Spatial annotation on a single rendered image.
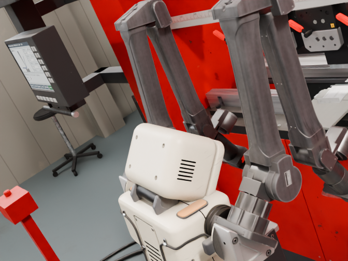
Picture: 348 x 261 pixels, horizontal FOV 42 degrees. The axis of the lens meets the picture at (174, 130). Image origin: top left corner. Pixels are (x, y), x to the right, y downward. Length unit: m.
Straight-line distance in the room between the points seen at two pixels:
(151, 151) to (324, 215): 1.25
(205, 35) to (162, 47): 1.19
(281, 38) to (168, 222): 0.45
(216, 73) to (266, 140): 1.58
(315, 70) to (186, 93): 1.01
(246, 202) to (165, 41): 0.54
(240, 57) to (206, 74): 1.56
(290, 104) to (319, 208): 1.19
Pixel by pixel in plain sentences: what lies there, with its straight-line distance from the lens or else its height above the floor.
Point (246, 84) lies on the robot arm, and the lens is 0.88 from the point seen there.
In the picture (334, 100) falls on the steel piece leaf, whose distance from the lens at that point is 1.74.
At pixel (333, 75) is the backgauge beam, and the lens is 2.16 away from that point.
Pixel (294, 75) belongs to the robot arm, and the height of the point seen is 1.42.
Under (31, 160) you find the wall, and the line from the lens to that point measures 5.27.
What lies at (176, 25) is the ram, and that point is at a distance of 2.23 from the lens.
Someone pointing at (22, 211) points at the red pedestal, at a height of 0.72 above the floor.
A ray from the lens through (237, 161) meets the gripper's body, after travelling 1.43.
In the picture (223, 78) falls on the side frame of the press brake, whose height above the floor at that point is 0.95.
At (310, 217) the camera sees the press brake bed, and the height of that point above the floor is 0.40.
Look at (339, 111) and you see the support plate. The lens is 1.67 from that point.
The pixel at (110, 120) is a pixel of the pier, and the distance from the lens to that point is 5.26.
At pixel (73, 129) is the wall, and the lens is 5.37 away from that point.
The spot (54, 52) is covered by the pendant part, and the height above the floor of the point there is 1.49.
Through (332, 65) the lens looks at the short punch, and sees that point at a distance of 1.82.
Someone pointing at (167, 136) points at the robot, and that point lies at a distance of 0.98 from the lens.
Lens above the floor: 1.77
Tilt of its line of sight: 23 degrees down
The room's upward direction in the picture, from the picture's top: 24 degrees counter-clockwise
